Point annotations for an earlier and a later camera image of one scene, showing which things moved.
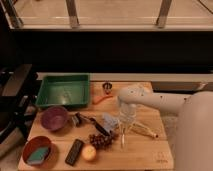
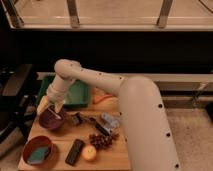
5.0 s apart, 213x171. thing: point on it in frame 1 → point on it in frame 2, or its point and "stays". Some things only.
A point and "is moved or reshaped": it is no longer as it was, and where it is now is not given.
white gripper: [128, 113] → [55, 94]
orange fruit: [88, 152] stays
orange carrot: [98, 99] stays
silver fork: [123, 130] is moved or reshaped
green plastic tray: [64, 90] stays
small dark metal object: [77, 119] stays
